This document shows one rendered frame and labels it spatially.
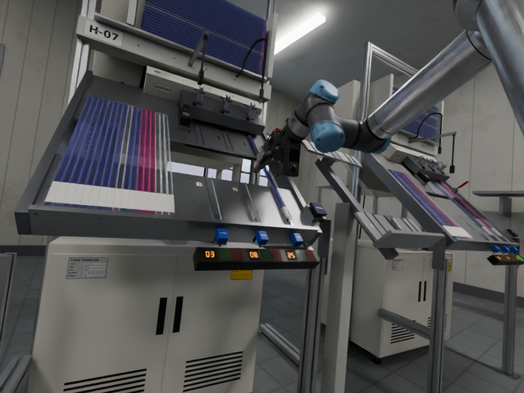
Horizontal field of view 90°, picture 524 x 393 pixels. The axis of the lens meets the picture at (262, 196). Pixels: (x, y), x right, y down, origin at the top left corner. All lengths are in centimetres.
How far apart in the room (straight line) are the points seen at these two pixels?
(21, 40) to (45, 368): 386
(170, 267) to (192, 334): 25
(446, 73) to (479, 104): 398
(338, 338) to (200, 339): 48
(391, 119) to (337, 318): 69
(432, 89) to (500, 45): 25
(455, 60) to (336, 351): 90
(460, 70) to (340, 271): 69
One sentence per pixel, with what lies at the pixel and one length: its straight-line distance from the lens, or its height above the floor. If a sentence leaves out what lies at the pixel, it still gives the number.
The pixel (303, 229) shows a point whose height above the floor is 73.
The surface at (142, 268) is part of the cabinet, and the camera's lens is 95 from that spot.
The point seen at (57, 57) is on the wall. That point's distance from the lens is 439.
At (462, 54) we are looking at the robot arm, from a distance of 61.
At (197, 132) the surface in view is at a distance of 101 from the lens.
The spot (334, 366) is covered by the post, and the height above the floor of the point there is 25.
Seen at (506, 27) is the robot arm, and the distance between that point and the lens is 40.
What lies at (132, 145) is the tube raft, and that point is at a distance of 82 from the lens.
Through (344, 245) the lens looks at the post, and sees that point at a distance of 100.
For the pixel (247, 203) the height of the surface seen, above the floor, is 78.
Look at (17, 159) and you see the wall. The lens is 410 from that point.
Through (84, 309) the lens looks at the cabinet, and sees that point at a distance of 98.
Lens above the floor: 76
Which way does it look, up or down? 4 degrees up
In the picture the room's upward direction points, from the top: 6 degrees clockwise
